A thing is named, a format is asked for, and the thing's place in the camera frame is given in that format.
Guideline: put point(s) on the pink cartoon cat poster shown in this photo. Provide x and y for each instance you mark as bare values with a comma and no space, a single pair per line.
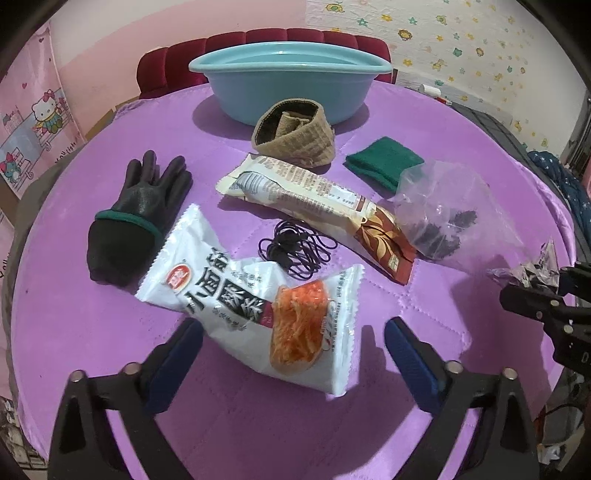
41,115

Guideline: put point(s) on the white snack packet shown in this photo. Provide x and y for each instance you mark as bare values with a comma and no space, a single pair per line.
221,295

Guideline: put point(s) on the tan knit sleeve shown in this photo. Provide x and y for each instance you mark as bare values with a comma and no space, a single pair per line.
304,143

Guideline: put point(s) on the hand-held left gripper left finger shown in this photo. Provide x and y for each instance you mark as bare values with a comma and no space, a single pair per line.
171,364

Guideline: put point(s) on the brown and cream snack packet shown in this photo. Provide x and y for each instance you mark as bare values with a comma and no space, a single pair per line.
300,194

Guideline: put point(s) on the grey plaid bed cover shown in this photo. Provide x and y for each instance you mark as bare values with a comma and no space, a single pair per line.
498,134

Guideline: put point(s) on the metal rack frame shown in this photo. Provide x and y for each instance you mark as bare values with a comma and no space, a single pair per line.
579,124

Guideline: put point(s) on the black glove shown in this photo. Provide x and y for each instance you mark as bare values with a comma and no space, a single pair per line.
138,194

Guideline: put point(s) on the clear plastic bag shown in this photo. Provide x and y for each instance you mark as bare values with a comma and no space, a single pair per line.
461,198

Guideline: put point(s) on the purple quilted mat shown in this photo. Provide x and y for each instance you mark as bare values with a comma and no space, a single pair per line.
115,332

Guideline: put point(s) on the blue cloth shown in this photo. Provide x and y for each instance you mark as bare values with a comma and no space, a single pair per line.
563,184

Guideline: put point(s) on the light blue plastic basin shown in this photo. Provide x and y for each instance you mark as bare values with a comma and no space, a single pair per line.
277,97

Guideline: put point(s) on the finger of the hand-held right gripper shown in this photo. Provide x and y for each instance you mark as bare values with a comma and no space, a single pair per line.
526,302
577,279

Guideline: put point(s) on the green cloth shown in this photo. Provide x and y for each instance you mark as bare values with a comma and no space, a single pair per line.
383,161

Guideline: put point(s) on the red velvet chair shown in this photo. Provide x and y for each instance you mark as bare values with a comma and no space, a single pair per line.
175,64

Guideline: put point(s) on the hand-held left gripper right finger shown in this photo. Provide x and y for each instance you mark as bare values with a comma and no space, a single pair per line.
411,360

